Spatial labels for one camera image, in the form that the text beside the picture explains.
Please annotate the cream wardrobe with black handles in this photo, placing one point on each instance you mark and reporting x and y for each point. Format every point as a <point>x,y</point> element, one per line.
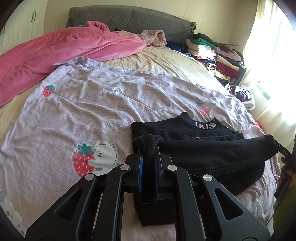
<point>26,23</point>

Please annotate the black sweatshirt with orange cuff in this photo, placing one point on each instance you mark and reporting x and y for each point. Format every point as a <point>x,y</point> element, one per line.
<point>238,163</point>

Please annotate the black bedside box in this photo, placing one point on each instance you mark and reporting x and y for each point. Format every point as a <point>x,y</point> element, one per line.
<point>242,70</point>

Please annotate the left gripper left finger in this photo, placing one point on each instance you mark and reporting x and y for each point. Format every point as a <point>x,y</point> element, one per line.
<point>91,209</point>

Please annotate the pink plush blanket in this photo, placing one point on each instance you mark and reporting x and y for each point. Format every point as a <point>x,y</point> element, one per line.
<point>28,63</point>

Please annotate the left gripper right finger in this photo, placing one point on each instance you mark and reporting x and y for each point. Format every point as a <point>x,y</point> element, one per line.
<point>205,209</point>

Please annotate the beige bed sheet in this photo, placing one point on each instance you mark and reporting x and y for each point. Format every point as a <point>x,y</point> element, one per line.
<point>159,61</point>

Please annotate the dusty pink fuzzy garment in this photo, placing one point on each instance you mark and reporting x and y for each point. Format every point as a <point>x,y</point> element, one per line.
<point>155,38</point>

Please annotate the lilac strawberry bear bedsheet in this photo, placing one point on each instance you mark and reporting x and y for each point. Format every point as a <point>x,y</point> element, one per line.
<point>86,107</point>

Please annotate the white bag of small clothes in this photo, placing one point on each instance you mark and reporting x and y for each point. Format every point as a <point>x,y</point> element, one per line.
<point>243,95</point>

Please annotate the grey quilted headboard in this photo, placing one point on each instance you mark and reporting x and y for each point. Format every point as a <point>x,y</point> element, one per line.
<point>133,19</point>

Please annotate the blue garment by headboard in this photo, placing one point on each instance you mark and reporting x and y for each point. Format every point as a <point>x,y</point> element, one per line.
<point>182,48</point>

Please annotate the stack of folded clothes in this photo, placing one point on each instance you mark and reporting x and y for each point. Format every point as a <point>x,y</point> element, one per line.
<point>218,59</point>

